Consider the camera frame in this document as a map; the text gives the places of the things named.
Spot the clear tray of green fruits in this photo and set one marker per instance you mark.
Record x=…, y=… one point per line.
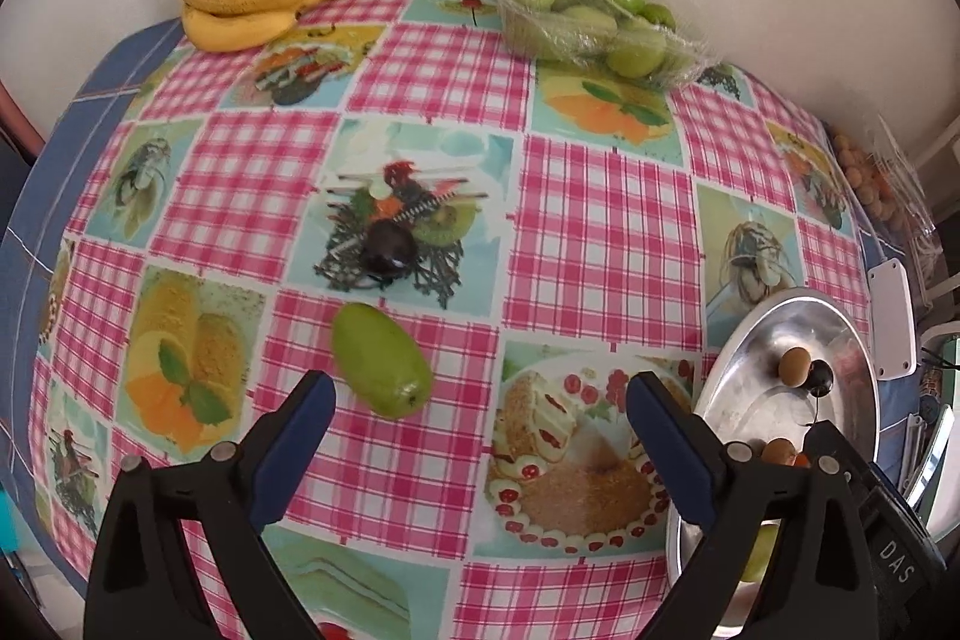
x=657, y=43

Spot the clear box of nuts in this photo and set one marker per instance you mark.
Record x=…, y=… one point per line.
x=888, y=189

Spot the dark plum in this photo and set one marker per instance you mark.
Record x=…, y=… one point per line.
x=388, y=251
x=819, y=380

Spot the pink checkered tablecloth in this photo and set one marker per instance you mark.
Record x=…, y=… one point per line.
x=571, y=231

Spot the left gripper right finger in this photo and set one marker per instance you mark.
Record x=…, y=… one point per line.
x=818, y=583

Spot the green round fruit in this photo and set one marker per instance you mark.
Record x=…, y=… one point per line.
x=760, y=556

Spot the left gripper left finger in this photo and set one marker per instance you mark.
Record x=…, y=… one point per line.
x=143, y=582

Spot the white plastic box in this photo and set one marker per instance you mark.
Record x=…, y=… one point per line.
x=894, y=350

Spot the large steel basin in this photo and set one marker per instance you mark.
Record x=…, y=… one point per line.
x=744, y=400

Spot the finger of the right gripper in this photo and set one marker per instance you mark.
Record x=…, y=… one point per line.
x=825, y=439

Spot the brown kiwi fruit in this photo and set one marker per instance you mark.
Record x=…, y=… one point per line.
x=779, y=451
x=794, y=366

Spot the smartphone in clear case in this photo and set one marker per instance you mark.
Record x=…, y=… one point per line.
x=930, y=455

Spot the green mango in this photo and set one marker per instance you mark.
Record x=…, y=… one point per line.
x=380, y=361

